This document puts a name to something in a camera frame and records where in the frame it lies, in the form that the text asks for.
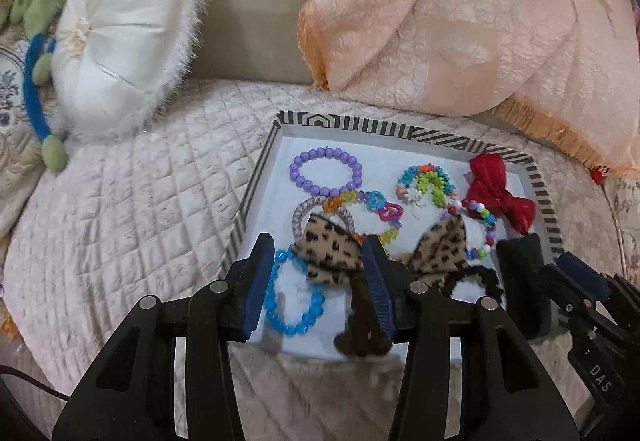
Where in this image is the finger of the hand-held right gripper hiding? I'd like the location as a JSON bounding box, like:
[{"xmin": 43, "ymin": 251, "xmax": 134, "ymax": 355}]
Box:
[{"xmin": 539, "ymin": 252, "xmax": 613, "ymax": 322}]

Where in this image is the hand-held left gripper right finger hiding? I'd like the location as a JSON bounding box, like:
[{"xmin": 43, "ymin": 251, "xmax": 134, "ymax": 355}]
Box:
[{"xmin": 361, "ymin": 235, "xmax": 581, "ymax": 441}]

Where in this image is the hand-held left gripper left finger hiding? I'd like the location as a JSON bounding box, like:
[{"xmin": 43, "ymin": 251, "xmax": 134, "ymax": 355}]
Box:
[{"xmin": 52, "ymin": 232, "xmax": 277, "ymax": 441}]

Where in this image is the blue bead bracelet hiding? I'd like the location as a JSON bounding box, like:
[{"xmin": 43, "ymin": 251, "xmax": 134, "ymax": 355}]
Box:
[{"xmin": 262, "ymin": 247, "xmax": 326, "ymax": 337}]

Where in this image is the leopard print bow scrunchie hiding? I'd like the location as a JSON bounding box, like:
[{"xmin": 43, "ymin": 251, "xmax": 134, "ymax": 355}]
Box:
[{"xmin": 292, "ymin": 214, "xmax": 471, "ymax": 358}]

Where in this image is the grey spiral hair tie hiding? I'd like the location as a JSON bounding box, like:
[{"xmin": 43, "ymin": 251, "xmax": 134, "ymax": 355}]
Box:
[{"xmin": 291, "ymin": 195, "xmax": 356, "ymax": 242}]

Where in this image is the colourful translucent bead bracelet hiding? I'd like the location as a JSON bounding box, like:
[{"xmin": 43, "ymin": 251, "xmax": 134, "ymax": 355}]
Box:
[{"xmin": 322, "ymin": 188, "xmax": 403, "ymax": 247}]

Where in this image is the black scrunchie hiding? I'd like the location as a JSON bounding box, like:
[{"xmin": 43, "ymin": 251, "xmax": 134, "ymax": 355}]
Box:
[{"xmin": 440, "ymin": 265, "xmax": 503, "ymax": 304}]

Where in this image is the rainbow bead ornament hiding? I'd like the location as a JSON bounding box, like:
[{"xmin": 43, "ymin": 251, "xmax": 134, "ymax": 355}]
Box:
[{"xmin": 396, "ymin": 164, "xmax": 456, "ymax": 207}]

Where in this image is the purple bead bracelet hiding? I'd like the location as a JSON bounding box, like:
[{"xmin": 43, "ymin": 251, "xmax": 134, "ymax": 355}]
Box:
[{"xmin": 289, "ymin": 147, "xmax": 363, "ymax": 196}]

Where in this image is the white multicolour bead bracelet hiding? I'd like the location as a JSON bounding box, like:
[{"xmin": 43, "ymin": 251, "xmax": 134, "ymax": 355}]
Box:
[{"xmin": 446, "ymin": 200, "xmax": 500, "ymax": 261}]

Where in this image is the striped tray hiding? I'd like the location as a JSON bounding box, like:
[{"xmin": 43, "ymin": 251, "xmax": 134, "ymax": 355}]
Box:
[{"xmin": 231, "ymin": 110, "xmax": 563, "ymax": 364}]

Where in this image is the shiny red fabric bow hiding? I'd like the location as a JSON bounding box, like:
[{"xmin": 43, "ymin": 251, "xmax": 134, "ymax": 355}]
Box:
[{"xmin": 461, "ymin": 152, "xmax": 537, "ymax": 236}]

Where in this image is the beige upholstered headboard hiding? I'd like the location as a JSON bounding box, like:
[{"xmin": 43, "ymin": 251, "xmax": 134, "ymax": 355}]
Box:
[{"xmin": 187, "ymin": 0, "xmax": 321, "ymax": 87}]

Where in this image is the peach fringed blanket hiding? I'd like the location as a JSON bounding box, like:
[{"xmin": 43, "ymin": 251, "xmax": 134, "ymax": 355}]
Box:
[{"xmin": 287, "ymin": 0, "xmax": 640, "ymax": 179}]

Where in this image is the floral embroidered cushion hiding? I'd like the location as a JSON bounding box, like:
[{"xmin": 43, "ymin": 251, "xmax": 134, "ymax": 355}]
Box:
[{"xmin": 0, "ymin": 0, "xmax": 68, "ymax": 237}]

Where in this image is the white round pillow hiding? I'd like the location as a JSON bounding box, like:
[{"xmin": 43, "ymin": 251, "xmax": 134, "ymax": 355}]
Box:
[{"xmin": 50, "ymin": 0, "xmax": 208, "ymax": 139}]

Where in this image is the black cable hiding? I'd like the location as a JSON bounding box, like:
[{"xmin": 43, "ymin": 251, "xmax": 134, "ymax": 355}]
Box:
[{"xmin": 0, "ymin": 363, "xmax": 71, "ymax": 403}]

